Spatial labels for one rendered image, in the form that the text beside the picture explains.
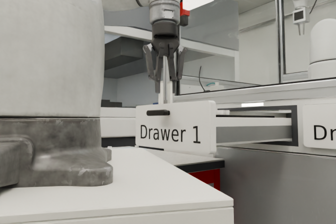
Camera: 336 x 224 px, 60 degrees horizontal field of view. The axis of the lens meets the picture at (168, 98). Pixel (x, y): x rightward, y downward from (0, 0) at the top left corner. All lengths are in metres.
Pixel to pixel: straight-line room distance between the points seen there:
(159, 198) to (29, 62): 0.16
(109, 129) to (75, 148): 1.23
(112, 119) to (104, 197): 1.31
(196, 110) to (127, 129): 0.97
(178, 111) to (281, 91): 0.35
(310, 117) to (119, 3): 0.62
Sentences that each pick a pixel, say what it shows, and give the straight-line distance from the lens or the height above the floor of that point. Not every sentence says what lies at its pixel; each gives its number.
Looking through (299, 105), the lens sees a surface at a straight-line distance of 0.87.
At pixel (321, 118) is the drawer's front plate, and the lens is 0.82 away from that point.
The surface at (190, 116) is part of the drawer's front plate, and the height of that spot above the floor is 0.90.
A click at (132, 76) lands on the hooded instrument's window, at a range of 1.62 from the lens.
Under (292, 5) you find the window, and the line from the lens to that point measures 0.95.
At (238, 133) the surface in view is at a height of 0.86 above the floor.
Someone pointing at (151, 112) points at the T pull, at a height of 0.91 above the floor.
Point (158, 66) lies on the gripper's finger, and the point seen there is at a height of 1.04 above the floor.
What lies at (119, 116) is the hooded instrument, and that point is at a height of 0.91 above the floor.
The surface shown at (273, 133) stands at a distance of 0.81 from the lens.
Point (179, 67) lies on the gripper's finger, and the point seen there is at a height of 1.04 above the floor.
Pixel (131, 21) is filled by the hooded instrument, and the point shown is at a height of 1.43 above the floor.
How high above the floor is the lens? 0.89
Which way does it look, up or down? 5 degrees up
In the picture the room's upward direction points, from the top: straight up
